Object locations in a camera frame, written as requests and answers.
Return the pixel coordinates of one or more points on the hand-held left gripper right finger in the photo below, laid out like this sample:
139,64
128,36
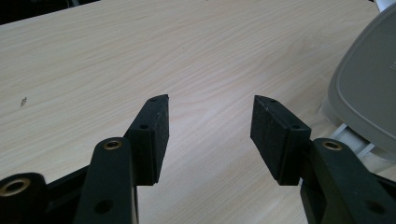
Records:
278,143

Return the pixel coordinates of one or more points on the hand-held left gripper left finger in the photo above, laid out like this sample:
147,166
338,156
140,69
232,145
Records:
151,143

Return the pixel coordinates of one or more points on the grey stand leg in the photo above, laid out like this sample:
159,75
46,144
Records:
74,2

